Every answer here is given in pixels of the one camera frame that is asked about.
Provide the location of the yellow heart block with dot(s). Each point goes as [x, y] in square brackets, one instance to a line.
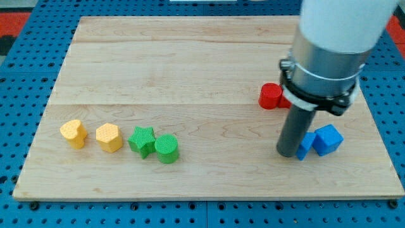
[74, 133]

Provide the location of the yellow hexagon block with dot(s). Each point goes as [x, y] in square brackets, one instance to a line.
[109, 137]

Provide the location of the blue crescent block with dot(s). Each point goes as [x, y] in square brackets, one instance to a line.
[305, 145]

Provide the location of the red star block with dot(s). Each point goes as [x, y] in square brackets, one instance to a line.
[284, 102]

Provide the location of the green star block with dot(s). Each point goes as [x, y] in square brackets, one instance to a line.
[142, 141]

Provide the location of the red cylinder block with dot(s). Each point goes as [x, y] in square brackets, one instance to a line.
[270, 96]

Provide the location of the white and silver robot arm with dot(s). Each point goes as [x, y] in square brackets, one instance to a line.
[333, 41]

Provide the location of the green cylinder block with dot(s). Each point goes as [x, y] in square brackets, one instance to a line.
[166, 147]

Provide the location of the light wooden board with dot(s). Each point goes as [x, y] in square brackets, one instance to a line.
[197, 78]

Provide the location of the blue cube block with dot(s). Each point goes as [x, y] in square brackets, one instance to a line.
[327, 140]

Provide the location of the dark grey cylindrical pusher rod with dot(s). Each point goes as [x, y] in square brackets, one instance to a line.
[294, 129]

